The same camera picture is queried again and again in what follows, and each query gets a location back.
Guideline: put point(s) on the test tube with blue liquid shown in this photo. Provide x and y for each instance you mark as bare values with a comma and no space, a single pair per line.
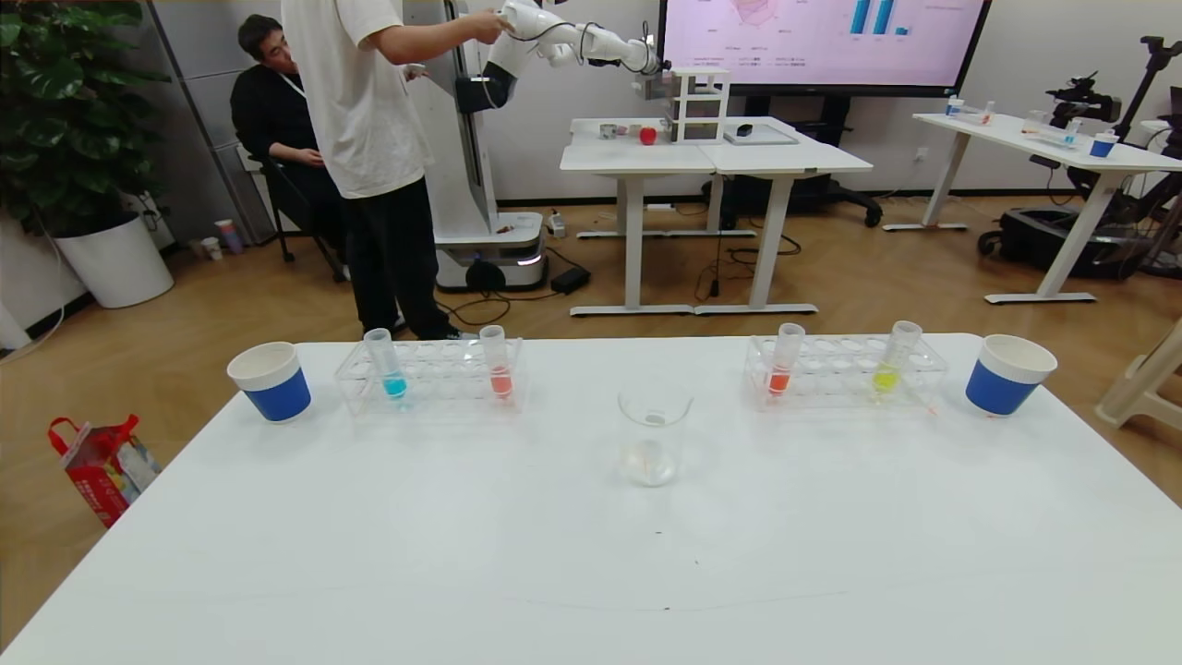
388,365

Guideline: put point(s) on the black tripod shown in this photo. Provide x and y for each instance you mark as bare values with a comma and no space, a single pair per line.
1154,51

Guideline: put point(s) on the person in white t-shirt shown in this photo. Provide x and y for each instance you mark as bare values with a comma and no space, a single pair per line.
355,102

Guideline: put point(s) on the white mini drawer unit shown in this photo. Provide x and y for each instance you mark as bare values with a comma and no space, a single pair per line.
697,106

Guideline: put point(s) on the black power adapter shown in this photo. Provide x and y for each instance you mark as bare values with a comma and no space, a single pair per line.
571,280

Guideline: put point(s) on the white standing desk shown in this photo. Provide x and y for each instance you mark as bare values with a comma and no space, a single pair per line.
628,157
785,159

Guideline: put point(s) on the large wall display screen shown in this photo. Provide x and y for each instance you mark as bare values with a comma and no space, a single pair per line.
813,46

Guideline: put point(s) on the small white drink cup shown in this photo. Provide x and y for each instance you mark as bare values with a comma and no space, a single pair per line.
211,249

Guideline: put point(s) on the clear acrylic test tube rack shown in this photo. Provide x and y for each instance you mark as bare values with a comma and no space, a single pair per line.
836,374
443,380

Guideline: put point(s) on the black screen stand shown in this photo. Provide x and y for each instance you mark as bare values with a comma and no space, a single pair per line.
831,194

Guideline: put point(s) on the long white desk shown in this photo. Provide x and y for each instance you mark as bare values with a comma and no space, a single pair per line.
1016,134

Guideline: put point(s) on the white humanoid robot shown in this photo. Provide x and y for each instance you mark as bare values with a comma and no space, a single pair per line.
457,185

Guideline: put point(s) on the test tube with yellow liquid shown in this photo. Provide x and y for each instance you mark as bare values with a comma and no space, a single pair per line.
892,368

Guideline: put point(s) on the test tube with red liquid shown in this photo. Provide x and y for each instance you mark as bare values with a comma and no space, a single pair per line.
499,374
783,369

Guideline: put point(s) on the black camera rig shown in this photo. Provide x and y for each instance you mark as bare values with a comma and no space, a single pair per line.
1085,97

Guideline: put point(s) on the blue white paper cup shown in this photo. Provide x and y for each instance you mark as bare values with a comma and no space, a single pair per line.
277,392
1002,388

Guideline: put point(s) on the grey tablet pad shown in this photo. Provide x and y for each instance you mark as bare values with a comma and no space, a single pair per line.
766,137

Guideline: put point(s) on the black wheeled robot base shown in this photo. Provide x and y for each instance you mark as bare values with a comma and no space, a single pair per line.
1043,240

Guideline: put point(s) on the red paper shopping bag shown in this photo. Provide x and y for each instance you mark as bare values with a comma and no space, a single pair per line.
102,471

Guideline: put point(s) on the seated person in black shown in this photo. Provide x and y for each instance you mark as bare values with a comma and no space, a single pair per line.
268,111

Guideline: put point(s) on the green plant in white pot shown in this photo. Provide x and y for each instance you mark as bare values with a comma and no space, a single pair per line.
115,263

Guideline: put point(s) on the clear glass beaker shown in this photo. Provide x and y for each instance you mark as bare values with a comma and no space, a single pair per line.
654,462

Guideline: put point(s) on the small blue paper cup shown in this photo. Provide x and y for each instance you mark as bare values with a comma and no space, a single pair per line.
1103,147

